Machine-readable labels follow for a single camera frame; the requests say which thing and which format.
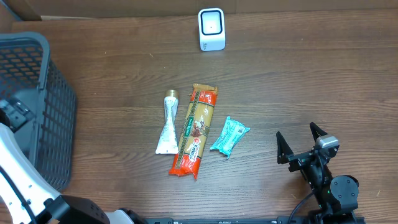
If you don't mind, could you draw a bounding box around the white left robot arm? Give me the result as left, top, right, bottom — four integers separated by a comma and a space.
1, 100, 110, 223

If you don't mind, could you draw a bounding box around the teal wet wipes packet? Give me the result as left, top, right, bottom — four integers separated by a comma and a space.
210, 116, 250, 159

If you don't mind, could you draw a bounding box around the grey plastic shopping basket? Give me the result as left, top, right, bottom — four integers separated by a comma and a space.
1, 32, 77, 191

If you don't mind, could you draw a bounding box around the white tube gold cap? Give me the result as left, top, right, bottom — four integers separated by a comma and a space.
155, 90, 179, 154

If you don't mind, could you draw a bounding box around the white barcode scanner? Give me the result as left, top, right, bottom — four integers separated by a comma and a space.
198, 7, 226, 52

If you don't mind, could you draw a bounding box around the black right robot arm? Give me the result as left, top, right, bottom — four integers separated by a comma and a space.
276, 122, 365, 223

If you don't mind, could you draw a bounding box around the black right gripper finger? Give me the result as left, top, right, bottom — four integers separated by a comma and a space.
310, 122, 328, 141
276, 131, 294, 164

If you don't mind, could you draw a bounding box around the red spaghetti packet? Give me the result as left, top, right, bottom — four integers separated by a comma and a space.
169, 83, 218, 179

